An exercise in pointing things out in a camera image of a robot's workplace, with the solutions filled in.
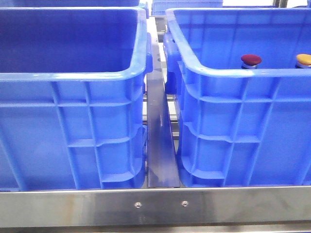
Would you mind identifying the blue bin holding buttons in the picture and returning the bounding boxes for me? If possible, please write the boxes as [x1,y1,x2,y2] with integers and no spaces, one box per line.
[0,7,153,192]

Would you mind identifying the yellow button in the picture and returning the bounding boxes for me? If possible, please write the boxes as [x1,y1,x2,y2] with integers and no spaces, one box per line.
[295,53,311,68]

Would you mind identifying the blue crates in background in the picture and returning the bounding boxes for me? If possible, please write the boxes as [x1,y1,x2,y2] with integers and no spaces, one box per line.
[151,0,223,16]

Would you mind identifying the blue bin behind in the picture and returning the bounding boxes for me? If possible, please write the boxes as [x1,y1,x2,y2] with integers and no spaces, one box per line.
[0,0,149,12]

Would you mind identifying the metal rack frame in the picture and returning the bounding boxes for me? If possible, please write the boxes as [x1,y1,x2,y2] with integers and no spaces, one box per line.
[0,0,311,229]

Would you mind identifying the red button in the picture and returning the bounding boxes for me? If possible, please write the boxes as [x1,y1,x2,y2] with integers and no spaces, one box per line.
[241,54,262,69]

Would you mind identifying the blue empty target bin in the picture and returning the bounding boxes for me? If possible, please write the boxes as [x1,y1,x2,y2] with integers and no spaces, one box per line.
[165,8,311,187]

